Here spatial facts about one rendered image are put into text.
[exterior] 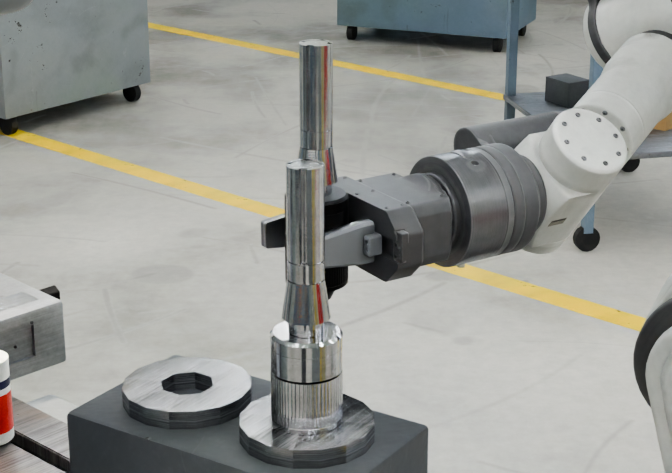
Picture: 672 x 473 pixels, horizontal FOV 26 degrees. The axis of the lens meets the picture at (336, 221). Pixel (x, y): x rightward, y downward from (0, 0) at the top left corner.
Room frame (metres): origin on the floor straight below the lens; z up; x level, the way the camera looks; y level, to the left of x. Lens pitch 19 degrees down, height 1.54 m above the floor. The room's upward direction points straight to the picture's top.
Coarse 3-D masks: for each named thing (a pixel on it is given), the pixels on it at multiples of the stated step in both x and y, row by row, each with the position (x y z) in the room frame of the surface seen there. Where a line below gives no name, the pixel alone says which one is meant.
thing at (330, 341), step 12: (324, 324) 0.87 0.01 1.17; (276, 336) 0.85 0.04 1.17; (288, 336) 0.85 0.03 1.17; (324, 336) 0.85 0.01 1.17; (336, 336) 0.85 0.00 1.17; (276, 348) 0.85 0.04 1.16; (288, 348) 0.84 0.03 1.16; (300, 348) 0.84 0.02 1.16; (312, 348) 0.84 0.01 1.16; (324, 348) 0.84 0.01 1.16; (336, 348) 0.85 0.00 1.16
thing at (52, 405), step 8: (40, 400) 1.47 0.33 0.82; (48, 400) 1.47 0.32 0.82; (56, 400) 1.47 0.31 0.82; (64, 400) 1.47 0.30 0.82; (40, 408) 1.45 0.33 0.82; (48, 408) 1.45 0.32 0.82; (56, 408) 1.45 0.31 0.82; (64, 408) 1.45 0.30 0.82; (72, 408) 1.45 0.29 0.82; (56, 416) 1.43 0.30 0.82; (64, 416) 1.43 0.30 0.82
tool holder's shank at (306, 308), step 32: (288, 192) 0.86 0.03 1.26; (320, 192) 0.86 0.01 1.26; (288, 224) 0.86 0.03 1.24; (320, 224) 0.86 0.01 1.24; (288, 256) 0.86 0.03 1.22; (320, 256) 0.86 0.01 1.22; (288, 288) 0.86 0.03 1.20; (320, 288) 0.86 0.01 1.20; (288, 320) 0.85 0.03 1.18; (320, 320) 0.85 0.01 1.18
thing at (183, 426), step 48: (144, 384) 0.92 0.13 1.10; (192, 384) 0.94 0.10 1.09; (240, 384) 0.92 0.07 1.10; (96, 432) 0.89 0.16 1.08; (144, 432) 0.87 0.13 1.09; (192, 432) 0.87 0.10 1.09; (240, 432) 0.85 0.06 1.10; (288, 432) 0.84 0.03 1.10; (336, 432) 0.84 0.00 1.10; (384, 432) 0.87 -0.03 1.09
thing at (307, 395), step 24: (288, 360) 0.84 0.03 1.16; (312, 360) 0.84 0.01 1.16; (336, 360) 0.85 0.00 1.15; (288, 384) 0.84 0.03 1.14; (312, 384) 0.84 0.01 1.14; (336, 384) 0.85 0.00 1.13; (288, 408) 0.84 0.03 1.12; (312, 408) 0.84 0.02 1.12; (336, 408) 0.85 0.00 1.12; (312, 432) 0.84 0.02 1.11
